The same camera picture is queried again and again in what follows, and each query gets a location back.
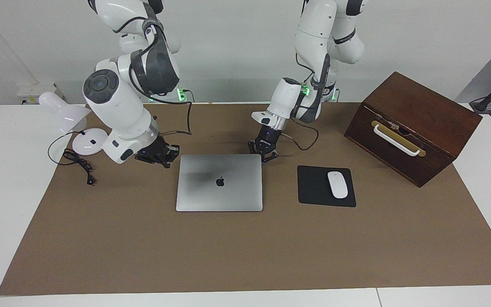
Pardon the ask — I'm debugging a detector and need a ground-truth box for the silver grey laptop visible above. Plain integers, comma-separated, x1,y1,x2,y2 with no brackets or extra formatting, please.
176,154,263,212

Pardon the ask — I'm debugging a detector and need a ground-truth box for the dark brown wooden box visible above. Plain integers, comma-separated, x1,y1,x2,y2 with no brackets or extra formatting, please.
344,71,483,188

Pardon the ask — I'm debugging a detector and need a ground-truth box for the white desk lamp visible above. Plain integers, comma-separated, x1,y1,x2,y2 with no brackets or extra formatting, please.
39,92,109,156

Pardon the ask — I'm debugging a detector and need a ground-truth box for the white computer mouse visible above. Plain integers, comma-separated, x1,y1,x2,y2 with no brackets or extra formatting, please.
327,171,349,199

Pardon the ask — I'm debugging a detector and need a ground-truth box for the black lamp power cable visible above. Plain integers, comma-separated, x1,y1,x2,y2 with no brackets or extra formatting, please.
48,130,97,186

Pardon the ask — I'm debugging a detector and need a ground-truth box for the large brown table mat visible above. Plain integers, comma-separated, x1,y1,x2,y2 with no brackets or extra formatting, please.
0,102,491,296

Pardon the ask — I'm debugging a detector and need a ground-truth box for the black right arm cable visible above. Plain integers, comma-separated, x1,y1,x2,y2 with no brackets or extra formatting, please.
116,17,193,136

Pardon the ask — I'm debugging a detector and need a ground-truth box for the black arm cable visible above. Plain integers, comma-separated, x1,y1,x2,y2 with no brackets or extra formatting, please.
116,17,193,136
282,53,319,151

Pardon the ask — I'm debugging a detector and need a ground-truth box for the black mouse pad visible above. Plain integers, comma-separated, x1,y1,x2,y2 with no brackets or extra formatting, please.
297,165,357,208

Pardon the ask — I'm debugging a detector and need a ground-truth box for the white wall power strip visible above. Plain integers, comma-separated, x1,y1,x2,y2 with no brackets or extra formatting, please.
17,82,58,104

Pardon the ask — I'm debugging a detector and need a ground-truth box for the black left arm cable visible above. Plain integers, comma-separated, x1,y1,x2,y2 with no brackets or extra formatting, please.
282,53,319,151

